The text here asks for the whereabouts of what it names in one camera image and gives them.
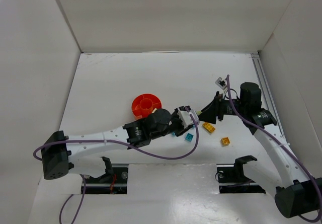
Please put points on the aluminium rail right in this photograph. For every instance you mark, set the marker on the aluminium rail right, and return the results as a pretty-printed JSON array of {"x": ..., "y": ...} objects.
[{"x": 268, "y": 98}]

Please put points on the yellow long lego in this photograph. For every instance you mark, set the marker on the yellow long lego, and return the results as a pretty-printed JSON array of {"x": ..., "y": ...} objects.
[{"x": 208, "y": 127}]

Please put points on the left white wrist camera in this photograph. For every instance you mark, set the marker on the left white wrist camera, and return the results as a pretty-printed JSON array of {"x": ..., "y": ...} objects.
[{"x": 185, "y": 117}]

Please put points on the yellow small lego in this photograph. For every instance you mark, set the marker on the yellow small lego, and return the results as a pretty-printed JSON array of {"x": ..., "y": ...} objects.
[{"x": 225, "y": 141}]

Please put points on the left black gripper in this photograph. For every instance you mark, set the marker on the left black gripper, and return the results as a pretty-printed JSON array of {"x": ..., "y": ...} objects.
[{"x": 176, "y": 124}]

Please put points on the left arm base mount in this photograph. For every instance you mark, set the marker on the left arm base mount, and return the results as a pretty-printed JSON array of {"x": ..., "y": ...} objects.
[{"x": 113, "y": 181}]

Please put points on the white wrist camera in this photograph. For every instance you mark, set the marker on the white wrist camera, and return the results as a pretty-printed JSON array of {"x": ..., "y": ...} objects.
[
  {"x": 222, "y": 83},
  {"x": 185, "y": 117}
]

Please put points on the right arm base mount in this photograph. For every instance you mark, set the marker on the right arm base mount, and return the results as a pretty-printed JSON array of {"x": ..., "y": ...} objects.
[{"x": 231, "y": 178}]

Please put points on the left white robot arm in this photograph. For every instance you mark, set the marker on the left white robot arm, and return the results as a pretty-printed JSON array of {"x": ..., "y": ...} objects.
[{"x": 62, "y": 154}]

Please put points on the orange round divided container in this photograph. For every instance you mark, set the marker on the orange round divided container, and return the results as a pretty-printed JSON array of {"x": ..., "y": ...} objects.
[{"x": 144, "y": 104}]

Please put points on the cyan square lego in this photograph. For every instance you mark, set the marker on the cyan square lego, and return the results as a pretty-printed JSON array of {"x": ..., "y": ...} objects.
[{"x": 189, "y": 137}]

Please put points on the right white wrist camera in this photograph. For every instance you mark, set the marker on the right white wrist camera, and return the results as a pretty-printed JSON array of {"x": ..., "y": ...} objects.
[{"x": 222, "y": 83}]

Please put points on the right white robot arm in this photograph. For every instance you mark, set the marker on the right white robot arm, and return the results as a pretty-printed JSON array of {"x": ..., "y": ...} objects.
[{"x": 295, "y": 191}]

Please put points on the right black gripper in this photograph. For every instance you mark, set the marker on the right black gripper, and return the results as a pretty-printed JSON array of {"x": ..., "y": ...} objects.
[{"x": 217, "y": 107}]

